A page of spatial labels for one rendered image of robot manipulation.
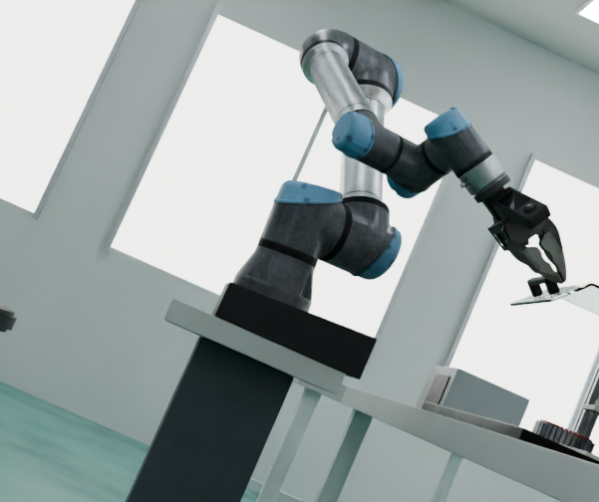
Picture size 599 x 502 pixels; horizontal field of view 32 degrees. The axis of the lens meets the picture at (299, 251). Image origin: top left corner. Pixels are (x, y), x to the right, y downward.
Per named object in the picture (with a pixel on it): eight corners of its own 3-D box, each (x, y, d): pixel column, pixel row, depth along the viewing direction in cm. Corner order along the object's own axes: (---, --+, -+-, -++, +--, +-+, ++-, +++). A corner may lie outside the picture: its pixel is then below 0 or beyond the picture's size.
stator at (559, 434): (540, 439, 184) (548, 419, 184) (522, 433, 195) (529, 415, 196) (597, 464, 184) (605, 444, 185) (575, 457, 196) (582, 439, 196)
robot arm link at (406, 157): (369, 151, 192) (408, 121, 185) (415, 175, 198) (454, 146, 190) (370, 185, 188) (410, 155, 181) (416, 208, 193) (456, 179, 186)
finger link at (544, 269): (554, 284, 186) (524, 242, 186) (566, 282, 180) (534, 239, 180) (540, 294, 186) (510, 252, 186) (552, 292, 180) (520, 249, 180)
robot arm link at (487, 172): (498, 149, 180) (461, 176, 179) (513, 171, 180) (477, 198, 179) (486, 157, 187) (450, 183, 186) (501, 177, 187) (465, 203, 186)
